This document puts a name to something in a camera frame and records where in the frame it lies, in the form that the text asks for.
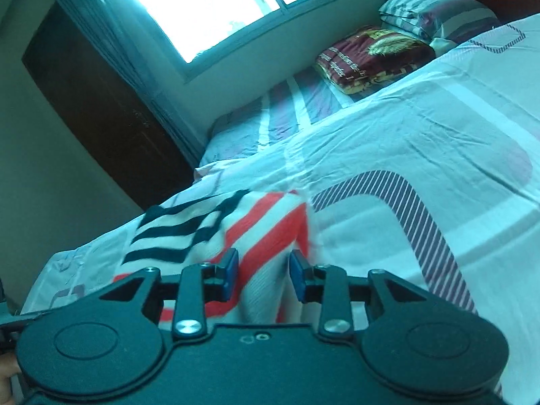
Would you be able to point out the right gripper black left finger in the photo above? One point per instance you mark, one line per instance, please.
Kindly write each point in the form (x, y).
(190, 290)

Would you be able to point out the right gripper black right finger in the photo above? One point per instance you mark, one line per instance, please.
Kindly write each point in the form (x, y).
(335, 291)

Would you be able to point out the red black white striped garment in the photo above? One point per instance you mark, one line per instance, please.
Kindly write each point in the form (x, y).
(264, 227)

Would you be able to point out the person's hand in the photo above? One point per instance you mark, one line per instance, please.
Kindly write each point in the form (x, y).
(9, 368)

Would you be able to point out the white patterned bed quilt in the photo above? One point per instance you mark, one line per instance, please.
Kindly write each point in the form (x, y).
(435, 179)

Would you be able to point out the dark wooden wardrobe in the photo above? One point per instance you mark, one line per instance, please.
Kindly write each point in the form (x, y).
(104, 113)

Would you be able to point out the striped bed sheet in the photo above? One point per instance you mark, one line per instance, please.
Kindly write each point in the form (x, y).
(287, 108)

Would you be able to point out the red gold folded blanket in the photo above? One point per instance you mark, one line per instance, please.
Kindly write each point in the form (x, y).
(371, 57)

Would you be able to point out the striped pillow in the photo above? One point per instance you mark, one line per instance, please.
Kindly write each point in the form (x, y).
(454, 20)

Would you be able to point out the teal curtain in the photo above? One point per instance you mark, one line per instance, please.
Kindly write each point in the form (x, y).
(113, 30)

